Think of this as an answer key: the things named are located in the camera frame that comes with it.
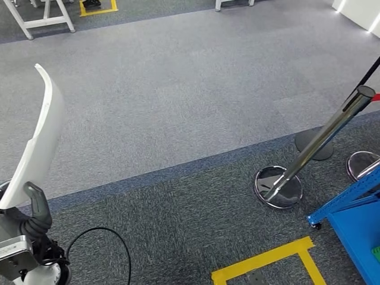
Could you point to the yellow floor tape square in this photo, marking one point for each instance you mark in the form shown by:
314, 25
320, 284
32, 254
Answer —
98, 12
267, 257

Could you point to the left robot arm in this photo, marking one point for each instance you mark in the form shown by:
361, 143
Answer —
44, 271

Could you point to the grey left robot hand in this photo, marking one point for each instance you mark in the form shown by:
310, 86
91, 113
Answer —
38, 200

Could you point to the blue metal shelf rack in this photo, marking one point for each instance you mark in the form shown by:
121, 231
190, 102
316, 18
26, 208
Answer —
356, 236

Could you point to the white desk frame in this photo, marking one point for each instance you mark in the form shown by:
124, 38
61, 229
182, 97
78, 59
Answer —
219, 4
44, 21

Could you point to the dark robot base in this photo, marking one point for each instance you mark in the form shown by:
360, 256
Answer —
256, 278

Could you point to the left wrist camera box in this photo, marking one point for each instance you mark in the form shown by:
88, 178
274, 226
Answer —
14, 255

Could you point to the chrome stanchion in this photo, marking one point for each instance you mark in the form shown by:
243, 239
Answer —
360, 163
279, 188

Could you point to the dark grey stanchion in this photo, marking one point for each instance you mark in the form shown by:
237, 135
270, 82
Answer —
305, 139

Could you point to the white car mirror cover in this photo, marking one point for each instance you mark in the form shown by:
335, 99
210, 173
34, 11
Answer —
38, 149

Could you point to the red barrier belt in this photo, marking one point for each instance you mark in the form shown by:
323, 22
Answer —
375, 97

